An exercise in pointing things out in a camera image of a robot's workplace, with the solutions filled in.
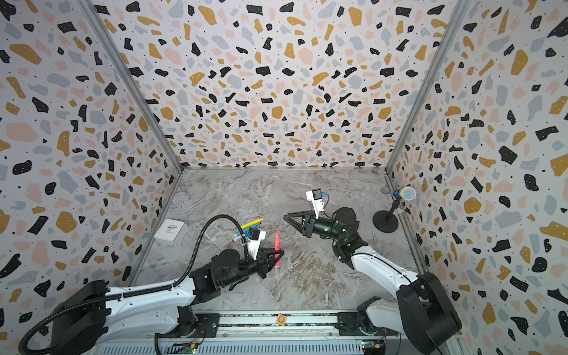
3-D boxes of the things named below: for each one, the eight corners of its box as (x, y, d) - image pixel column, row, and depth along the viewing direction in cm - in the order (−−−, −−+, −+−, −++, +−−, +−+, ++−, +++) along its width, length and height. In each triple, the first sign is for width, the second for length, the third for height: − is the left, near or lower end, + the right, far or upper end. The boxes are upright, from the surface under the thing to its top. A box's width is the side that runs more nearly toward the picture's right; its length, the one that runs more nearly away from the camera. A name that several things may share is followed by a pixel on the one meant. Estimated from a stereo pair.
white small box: (160, 242, 95) (154, 236, 91) (172, 224, 101) (166, 218, 97) (179, 246, 94) (174, 240, 90) (190, 228, 100) (186, 221, 96)
